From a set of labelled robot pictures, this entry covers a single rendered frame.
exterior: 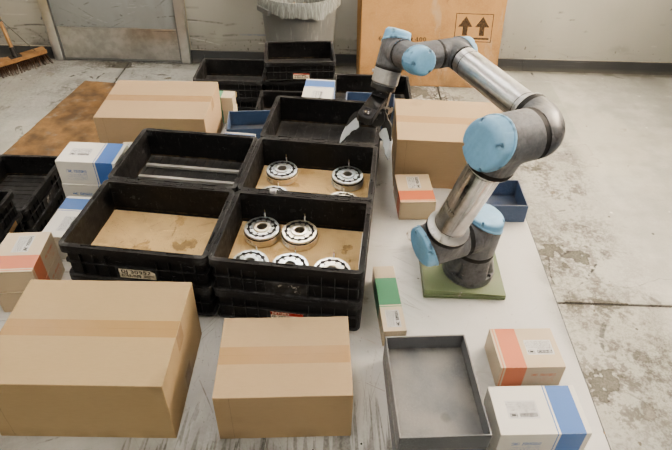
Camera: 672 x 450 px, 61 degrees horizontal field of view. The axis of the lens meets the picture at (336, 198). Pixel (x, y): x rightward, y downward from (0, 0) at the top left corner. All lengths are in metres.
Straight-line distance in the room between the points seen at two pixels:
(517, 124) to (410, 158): 0.85
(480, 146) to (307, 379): 0.63
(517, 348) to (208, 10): 3.67
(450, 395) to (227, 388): 0.52
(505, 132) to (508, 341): 0.58
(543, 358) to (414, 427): 0.38
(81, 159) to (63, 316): 0.71
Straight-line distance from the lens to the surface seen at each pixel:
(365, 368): 1.54
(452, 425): 1.41
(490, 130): 1.22
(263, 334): 1.40
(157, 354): 1.36
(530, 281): 1.84
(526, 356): 1.54
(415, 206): 1.93
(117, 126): 2.25
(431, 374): 1.48
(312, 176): 1.92
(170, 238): 1.73
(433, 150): 2.03
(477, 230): 1.60
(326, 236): 1.68
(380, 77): 1.61
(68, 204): 2.03
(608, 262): 3.13
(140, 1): 4.73
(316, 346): 1.37
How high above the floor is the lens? 1.94
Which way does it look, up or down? 38 degrees down
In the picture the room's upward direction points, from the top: 1 degrees clockwise
